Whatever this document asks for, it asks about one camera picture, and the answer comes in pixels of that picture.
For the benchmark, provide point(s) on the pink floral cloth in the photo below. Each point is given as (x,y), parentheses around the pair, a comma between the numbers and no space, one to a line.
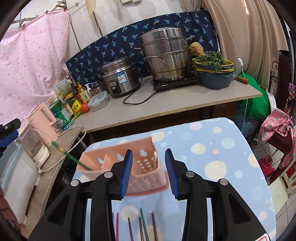
(279,123)

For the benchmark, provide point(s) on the red tomato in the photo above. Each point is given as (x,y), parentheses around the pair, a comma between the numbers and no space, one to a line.
(85,108)

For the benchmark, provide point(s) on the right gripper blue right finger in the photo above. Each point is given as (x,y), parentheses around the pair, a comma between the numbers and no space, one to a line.
(189,186)

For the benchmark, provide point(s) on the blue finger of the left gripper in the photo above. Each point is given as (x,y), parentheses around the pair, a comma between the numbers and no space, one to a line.
(6,130)
(8,139)

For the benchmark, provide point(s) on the blue basin with greens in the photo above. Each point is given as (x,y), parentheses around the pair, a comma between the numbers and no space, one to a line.
(214,71)

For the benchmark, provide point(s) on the pink electric kettle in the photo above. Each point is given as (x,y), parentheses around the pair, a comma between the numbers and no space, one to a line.
(43,120)

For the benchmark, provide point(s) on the beige curtain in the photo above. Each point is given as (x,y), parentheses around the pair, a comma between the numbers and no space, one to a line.
(250,35)

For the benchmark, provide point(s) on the pink perforated utensil basket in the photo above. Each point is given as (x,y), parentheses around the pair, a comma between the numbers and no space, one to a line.
(147,176)

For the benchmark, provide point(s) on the yellow oil bottle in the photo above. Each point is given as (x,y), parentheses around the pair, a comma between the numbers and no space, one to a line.
(83,94)

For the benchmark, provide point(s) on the yellow snack packet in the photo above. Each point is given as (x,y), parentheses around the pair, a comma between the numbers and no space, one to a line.
(76,107)

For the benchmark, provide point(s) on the green tin can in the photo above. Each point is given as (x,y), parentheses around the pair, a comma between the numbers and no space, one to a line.
(61,114)

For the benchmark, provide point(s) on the green plastic bag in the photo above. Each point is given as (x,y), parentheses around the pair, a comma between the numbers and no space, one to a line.
(257,108)

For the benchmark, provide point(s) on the black induction cooktop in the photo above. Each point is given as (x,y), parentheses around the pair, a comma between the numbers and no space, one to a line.
(162,86)

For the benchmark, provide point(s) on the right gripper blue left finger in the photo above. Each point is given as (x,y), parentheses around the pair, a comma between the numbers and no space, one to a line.
(109,186)

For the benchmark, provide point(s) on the white storage bin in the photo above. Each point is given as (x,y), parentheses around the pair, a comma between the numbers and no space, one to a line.
(19,175)

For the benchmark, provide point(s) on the navy floral cloth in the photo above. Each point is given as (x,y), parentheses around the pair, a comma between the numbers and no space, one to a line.
(86,66)

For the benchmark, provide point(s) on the large steel steamer pot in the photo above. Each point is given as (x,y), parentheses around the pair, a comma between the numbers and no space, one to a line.
(167,53)

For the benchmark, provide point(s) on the pink dotted cloth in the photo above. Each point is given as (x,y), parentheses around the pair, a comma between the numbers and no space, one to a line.
(33,60)

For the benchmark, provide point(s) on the bright red chopstick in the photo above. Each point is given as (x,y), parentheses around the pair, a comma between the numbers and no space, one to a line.
(130,229)

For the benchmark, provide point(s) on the dark purple chopstick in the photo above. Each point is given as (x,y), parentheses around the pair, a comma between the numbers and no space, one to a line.
(117,227)

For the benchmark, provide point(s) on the green chopstick gold band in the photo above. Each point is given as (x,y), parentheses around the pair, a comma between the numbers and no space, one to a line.
(72,158)

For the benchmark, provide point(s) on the dark red chopstick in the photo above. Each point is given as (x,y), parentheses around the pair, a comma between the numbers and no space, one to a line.
(140,229)
(154,227)

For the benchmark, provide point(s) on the clear food storage container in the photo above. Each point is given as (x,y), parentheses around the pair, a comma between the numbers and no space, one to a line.
(98,101)

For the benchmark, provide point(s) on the brown potato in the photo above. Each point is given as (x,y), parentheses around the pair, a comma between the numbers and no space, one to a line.
(196,49)

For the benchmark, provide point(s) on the steel rice cooker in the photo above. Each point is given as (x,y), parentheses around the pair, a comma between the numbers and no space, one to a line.
(120,77)

